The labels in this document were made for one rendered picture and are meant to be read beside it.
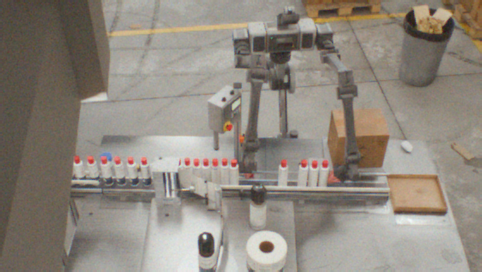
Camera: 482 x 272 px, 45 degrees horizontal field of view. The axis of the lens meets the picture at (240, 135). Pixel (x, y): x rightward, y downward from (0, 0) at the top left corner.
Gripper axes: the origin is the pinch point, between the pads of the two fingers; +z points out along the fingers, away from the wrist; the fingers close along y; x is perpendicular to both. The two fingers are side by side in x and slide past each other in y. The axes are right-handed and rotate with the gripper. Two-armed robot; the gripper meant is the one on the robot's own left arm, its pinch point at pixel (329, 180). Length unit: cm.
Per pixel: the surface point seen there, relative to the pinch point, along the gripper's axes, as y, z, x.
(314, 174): 3.1, -0.6, -12.3
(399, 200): 4.6, -18.1, 38.3
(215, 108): 0, -1, -82
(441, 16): -237, -50, 116
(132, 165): 3, 61, -94
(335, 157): -17.2, -4.0, 2.8
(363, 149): -18.5, -19.0, 11.2
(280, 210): 18.7, 21.7, -18.5
